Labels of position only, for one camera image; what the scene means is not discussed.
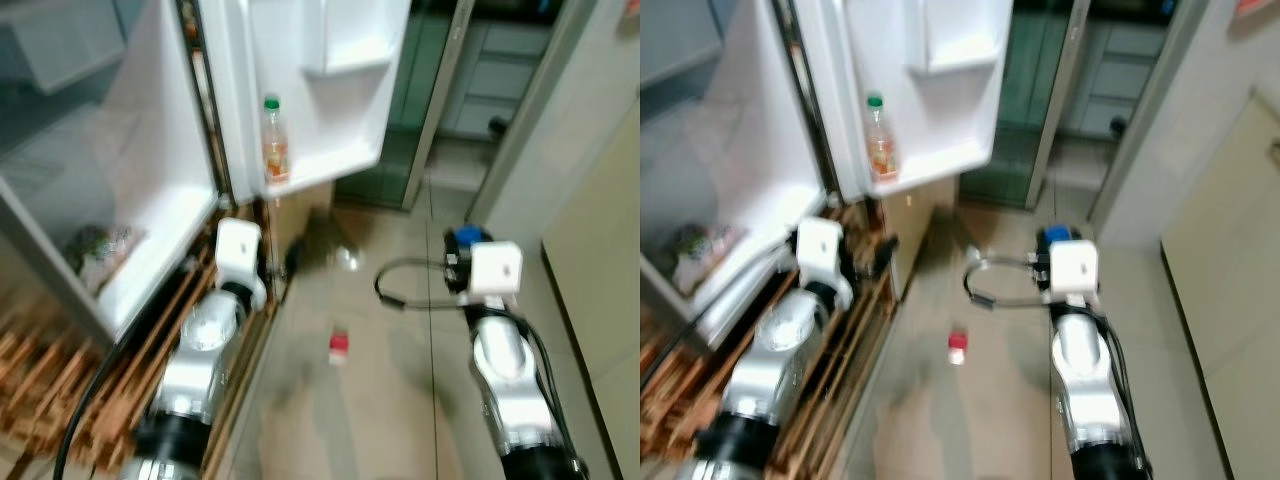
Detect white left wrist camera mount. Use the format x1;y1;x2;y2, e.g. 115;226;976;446
797;218;854;309
215;218;269;311

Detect beige fridge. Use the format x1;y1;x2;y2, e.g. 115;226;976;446
640;0;851;351
0;0;236;346

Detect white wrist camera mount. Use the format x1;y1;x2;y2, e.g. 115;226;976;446
1048;243;1101;304
797;218;854;309
468;240;524;301
215;218;269;311

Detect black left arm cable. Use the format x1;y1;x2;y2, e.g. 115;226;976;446
640;312;721;401
55;338;133;480

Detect sliding glass door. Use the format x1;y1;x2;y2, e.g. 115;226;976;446
333;0;476;213
955;0;1091;211

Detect white kitchen cabinets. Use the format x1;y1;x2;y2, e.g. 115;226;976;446
1060;20;1171;141
440;20;551;141

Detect bag of vegetables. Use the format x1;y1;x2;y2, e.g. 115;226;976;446
65;225;141;291
670;222;751;296

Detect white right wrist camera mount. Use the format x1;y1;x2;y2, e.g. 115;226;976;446
468;240;524;301
1048;243;1101;304

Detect beige cabinet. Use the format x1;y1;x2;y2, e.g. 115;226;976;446
543;100;641;480
1160;95;1280;480

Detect fridge door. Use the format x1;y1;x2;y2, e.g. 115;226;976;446
795;0;1016;201
195;0;413;206

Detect green cap drink bottle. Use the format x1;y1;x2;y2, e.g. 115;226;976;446
866;93;899;183
261;95;291;184

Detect wooden slatted rack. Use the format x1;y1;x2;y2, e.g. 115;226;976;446
640;200;901;480
0;195;291;471

